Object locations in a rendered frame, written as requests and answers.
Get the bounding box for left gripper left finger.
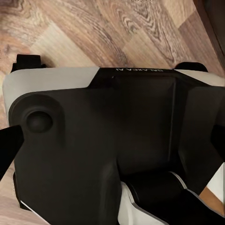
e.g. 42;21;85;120
0;125;24;181

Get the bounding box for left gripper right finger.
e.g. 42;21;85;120
210;125;225;162

